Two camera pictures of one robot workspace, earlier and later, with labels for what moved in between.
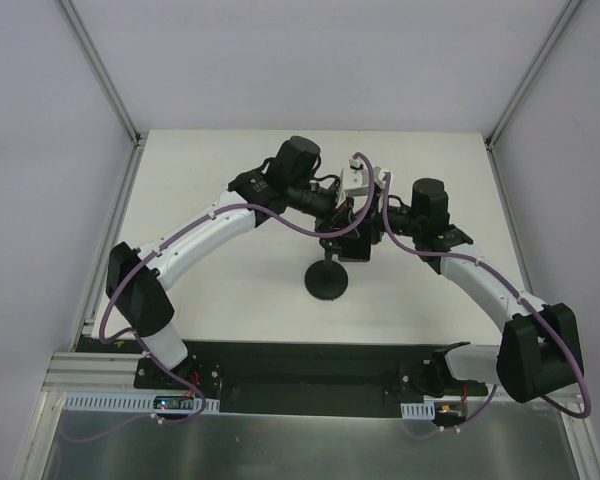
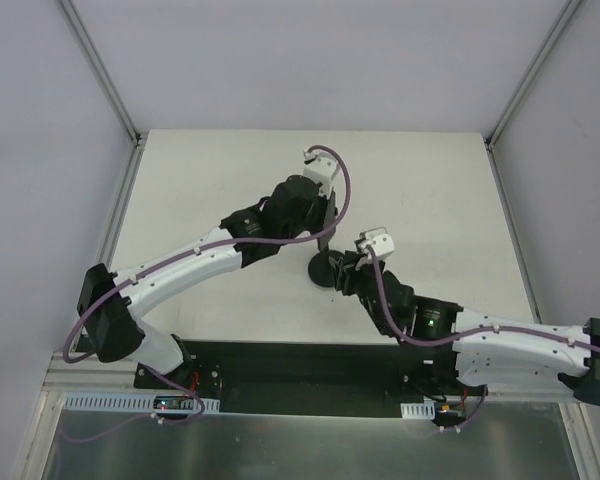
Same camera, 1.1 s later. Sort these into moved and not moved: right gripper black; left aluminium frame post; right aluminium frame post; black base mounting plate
Moved: right gripper black
Not moved: right aluminium frame post; black base mounting plate; left aluminium frame post
